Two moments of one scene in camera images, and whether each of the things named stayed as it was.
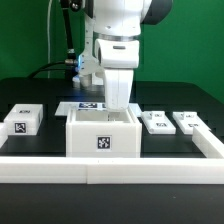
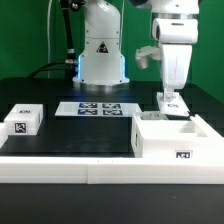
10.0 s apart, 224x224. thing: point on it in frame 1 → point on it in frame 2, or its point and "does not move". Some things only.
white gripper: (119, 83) → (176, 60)
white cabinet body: (101, 133) → (155, 134)
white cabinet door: (189, 119) → (176, 107)
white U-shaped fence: (99, 170) does not move
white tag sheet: (64, 106) does not move
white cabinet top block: (24, 119) does not move
